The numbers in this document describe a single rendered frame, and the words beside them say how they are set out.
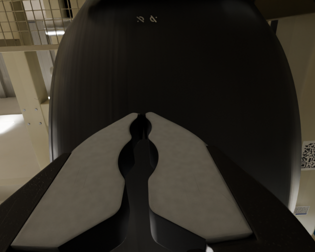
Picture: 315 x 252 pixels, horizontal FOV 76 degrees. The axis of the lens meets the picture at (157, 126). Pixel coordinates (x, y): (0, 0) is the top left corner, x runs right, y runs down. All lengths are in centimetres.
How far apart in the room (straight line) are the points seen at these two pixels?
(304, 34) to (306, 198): 37
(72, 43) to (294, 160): 28
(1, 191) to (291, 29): 474
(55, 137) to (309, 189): 55
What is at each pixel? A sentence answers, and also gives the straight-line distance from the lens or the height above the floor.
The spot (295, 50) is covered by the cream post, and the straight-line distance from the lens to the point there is 50.
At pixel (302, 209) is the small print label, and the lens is 65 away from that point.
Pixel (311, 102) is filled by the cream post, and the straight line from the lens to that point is 49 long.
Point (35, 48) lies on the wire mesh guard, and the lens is 87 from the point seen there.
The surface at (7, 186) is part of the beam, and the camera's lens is 467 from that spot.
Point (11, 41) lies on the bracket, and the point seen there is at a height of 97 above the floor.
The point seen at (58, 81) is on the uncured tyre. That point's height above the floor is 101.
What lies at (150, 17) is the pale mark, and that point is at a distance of 27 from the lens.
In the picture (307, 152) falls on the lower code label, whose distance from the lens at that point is 54.
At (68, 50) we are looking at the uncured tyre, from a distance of 27.
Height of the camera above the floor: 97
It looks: 24 degrees up
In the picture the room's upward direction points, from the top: 177 degrees clockwise
